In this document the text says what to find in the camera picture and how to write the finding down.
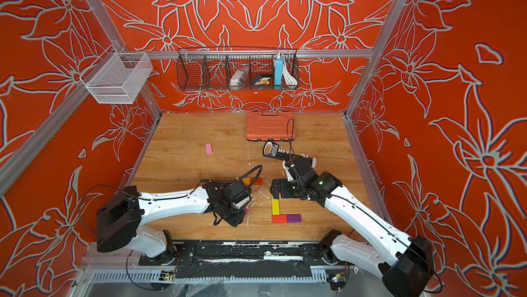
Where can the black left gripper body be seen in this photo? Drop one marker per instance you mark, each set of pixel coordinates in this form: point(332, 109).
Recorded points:
point(234, 215)

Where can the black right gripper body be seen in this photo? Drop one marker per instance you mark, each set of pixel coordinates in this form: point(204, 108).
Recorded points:
point(291, 190)

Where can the dark purple block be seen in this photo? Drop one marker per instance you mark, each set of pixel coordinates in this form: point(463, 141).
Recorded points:
point(294, 218)

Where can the lime yellow long block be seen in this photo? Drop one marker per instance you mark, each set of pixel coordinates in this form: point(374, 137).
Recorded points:
point(275, 207)

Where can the small red block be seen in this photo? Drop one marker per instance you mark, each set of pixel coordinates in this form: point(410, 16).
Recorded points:
point(257, 181)

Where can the long red block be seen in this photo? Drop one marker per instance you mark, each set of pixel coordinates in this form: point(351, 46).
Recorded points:
point(279, 219)

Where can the light pink block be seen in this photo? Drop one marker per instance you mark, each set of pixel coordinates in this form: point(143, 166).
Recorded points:
point(209, 149)

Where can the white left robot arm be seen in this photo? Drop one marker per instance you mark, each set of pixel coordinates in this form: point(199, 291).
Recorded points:
point(123, 221)

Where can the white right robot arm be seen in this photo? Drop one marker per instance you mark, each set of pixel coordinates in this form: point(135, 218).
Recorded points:
point(404, 264)

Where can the orange plastic tool case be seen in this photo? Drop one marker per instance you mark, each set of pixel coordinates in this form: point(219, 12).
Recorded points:
point(270, 126)

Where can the silver packet in basket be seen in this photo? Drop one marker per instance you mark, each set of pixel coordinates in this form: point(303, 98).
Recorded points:
point(239, 79)

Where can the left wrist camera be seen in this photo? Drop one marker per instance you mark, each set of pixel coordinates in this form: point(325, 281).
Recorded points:
point(236, 195)

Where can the black wire wall basket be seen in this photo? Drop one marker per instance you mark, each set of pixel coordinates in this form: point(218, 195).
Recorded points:
point(237, 69)

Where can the white wire basket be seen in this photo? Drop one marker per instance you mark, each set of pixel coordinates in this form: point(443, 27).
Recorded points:
point(118, 78)

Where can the aluminium frame post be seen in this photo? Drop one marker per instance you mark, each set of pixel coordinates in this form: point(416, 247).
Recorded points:
point(105, 21)

